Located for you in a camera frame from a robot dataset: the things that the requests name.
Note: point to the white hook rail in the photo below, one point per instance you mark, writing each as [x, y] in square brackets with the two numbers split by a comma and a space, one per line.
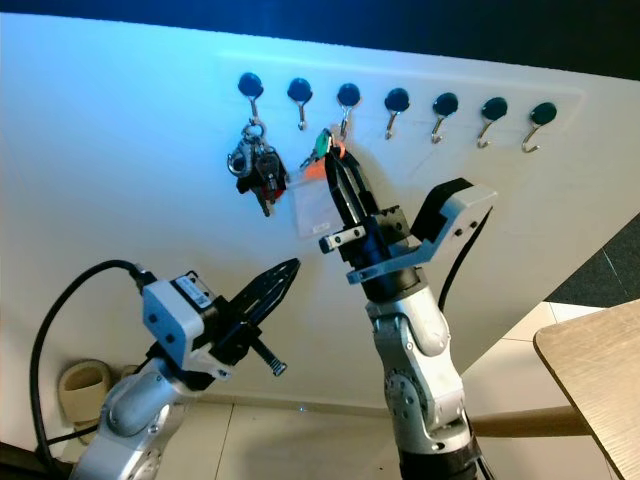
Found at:
[420, 75]

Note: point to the green key with clear tag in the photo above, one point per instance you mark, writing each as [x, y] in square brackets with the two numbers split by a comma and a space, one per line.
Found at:
[318, 208]

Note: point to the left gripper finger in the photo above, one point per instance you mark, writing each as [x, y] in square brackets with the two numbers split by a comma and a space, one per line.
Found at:
[265, 280]
[275, 296]

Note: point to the dark grey rug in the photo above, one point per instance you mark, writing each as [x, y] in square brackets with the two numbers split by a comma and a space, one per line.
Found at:
[605, 275]

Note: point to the wooden table leg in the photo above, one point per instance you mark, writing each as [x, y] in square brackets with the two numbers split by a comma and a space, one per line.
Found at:
[530, 421]

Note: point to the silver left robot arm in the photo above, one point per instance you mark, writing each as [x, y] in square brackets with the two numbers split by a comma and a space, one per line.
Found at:
[135, 415]

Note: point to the beige slipper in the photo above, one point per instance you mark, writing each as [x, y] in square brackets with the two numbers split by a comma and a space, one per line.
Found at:
[82, 395]

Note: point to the key bunch with silver carabiner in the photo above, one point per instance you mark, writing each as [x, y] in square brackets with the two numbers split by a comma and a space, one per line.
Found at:
[245, 158]

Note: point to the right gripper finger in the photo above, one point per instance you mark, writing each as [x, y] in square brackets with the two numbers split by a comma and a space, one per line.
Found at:
[342, 210]
[358, 198]

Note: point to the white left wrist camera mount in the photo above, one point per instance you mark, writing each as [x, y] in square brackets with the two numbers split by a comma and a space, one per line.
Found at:
[178, 320]

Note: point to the light wooden table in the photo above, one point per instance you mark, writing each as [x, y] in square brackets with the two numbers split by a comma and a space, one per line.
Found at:
[595, 370]

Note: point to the dark low furniture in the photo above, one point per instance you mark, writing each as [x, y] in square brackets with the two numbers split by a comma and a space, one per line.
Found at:
[18, 465]

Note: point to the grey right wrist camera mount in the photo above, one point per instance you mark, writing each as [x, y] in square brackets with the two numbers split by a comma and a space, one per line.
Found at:
[470, 210]

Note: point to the black-headed metal wall hook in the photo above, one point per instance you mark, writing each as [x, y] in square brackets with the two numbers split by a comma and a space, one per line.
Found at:
[348, 94]
[543, 112]
[446, 103]
[299, 90]
[397, 99]
[494, 107]
[251, 83]

